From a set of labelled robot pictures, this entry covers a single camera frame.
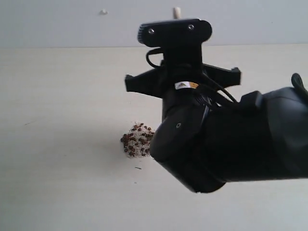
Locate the wooden paint brush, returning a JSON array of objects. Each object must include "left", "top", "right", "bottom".
[{"left": 173, "top": 7, "right": 181, "bottom": 19}]

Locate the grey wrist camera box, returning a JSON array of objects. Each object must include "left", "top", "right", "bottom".
[{"left": 137, "top": 18, "right": 212, "bottom": 48}]

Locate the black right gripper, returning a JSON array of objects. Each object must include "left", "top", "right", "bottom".
[{"left": 125, "top": 45, "right": 242, "bottom": 99}]

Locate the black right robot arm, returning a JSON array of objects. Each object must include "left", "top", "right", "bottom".
[{"left": 125, "top": 48, "right": 308, "bottom": 193}]

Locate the pile of brown pellets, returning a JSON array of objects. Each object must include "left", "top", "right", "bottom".
[{"left": 120, "top": 123, "right": 155, "bottom": 158}]

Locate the small white wall hook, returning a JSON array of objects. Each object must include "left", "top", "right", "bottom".
[{"left": 100, "top": 9, "right": 108, "bottom": 15}]

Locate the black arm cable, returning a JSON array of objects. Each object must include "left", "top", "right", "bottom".
[{"left": 145, "top": 47, "right": 239, "bottom": 114}]

